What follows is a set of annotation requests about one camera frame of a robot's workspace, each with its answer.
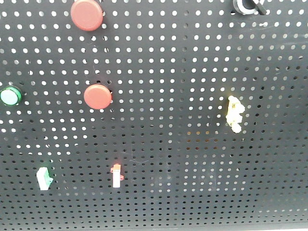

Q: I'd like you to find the lower red push button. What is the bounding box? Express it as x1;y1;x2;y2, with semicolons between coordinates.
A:
83;84;112;110

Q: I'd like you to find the upper red push button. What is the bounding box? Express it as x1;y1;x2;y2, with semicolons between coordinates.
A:
70;0;103;31

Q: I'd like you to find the green-trimmed white rocker switch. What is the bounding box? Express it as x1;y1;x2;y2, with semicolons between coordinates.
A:
36;167;53;191

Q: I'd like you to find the red-trimmed white rocker switch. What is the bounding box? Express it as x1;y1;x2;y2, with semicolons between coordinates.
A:
110;164;124;188

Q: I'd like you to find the green push button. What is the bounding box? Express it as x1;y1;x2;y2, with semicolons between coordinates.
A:
0;86;22;106

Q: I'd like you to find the red push button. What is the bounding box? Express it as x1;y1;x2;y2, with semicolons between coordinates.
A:
70;0;103;31
83;84;112;110

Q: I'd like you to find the yellow toggle switch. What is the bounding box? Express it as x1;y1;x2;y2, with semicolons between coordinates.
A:
226;96;245;133

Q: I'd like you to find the black perforated pegboard panel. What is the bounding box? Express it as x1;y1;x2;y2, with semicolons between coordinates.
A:
0;0;308;231

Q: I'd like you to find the black rotary selector knob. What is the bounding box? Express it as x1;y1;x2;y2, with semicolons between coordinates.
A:
233;0;267;15

